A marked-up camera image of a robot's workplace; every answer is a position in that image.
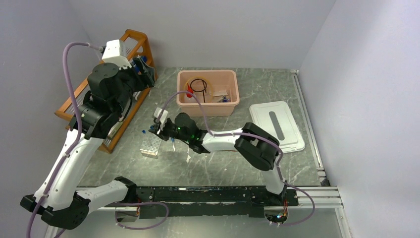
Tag white plastic lid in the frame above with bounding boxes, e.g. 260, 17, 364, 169
249, 101, 305, 153

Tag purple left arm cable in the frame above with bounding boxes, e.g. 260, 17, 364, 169
25, 42, 170, 238

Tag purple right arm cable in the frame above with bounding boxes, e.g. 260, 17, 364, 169
157, 91, 315, 227

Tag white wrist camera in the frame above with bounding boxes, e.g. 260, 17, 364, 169
153, 107, 168, 124
102, 39, 132, 69

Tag yellow rubber tubing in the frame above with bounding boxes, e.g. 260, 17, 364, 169
183, 77, 213, 98

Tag pink plastic bin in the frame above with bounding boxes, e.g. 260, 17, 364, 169
177, 69, 240, 117

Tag white bottle red cap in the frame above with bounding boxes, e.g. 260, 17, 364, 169
184, 83, 197, 103

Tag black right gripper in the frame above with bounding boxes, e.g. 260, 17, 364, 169
149, 119, 191, 143

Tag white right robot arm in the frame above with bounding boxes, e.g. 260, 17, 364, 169
148, 109, 287, 205

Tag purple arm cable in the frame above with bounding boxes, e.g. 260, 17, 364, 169
157, 91, 315, 227
25, 42, 170, 238

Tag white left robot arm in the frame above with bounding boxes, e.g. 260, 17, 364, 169
20, 56, 155, 230

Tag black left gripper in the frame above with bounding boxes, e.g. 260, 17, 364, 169
113, 56, 156, 114

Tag clear test tube rack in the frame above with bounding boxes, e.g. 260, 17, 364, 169
140, 131, 162, 159

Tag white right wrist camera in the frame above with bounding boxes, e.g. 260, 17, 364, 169
153, 107, 168, 124

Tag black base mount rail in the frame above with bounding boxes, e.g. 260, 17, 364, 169
104, 185, 299, 219

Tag orange wooden rack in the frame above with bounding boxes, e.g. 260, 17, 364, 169
55, 29, 157, 153

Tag glass dropper blue fittings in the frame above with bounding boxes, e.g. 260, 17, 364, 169
171, 138, 176, 152

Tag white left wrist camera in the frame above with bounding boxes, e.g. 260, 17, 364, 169
102, 39, 132, 69

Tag black wire tripod stand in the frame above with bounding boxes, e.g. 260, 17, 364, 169
190, 78, 208, 103

